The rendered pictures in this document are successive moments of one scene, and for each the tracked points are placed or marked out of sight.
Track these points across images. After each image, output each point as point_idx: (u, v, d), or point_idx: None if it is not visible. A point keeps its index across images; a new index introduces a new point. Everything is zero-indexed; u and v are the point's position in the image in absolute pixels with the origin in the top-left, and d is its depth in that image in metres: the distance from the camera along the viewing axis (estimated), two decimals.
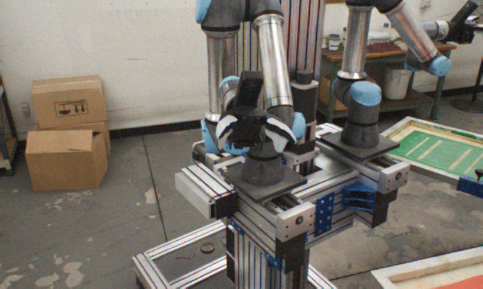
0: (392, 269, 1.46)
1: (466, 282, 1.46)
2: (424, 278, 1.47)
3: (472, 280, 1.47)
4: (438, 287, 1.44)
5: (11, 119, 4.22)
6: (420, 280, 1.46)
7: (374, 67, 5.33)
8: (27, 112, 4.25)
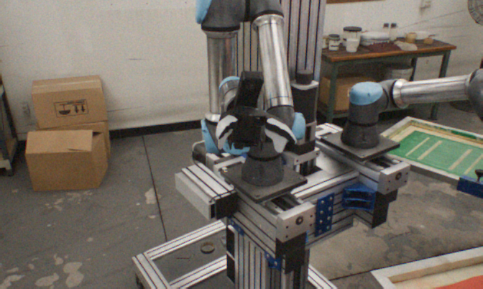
0: (392, 269, 1.46)
1: (466, 282, 1.46)
2: (424, 278, 1.47)
3: (472, 280, 1.47)
4: (438, 287, 1.44)
5: (11, 119, 4.22)
6: (420, 280, 1.46)
7: (374, 67, 5.33)
8: (27, 112, 4.25)
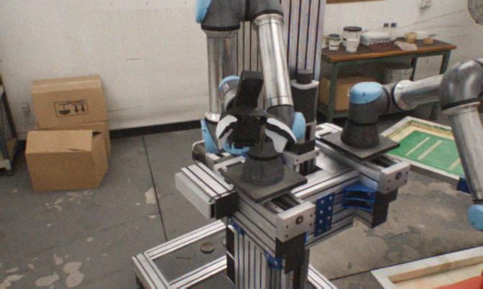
0: (392, 268, 1.46)
1: (466, 282, 1.46)
2: (424, 278, 1.47)
3: (472, 280, 1.47)
4: (438, 287, 1.44)
5: (11, 119, 4.22)
6: (420, 280, 1.46)
7: (374, 67, 5.33)
8: (27, 112, 4.25)
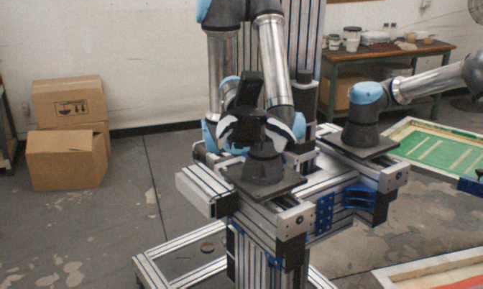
0: (392, 268, 1.46)
1: (466, 281, 1.46)
2: (424, 277, 1.47)
3: (472, 279, 1.47)
4: (438, 287, 1.44)
5: (11, 119, 4.22)
6: (420, 280, 1.46)
7: (374, 67, 5.33)
8: (27, 112, 4.25)
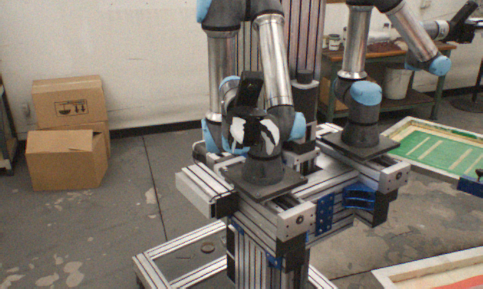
0: (393, 268, 1.46)
1: (467, 282, 1.46)
2: (424, 277, 1.47)
3: (472, 279, 1.47)
4: (438, 287, 1.44)
5: (11, 119, 4.22)
6: (421, 280, 1.46)
7: (374, 67, 5.33)
8: (27, 112, 4.25)
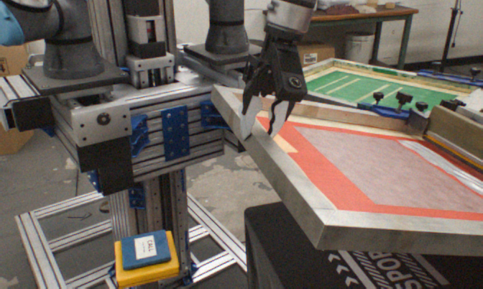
0: (243, 90, 1.05)
1: (331, 128, 1.07)
2: None
3: (338, 129, 1.09)
4: (293, 121, 1.04)
5: None
6: None
7: (336, 36, 5.03)
8: None
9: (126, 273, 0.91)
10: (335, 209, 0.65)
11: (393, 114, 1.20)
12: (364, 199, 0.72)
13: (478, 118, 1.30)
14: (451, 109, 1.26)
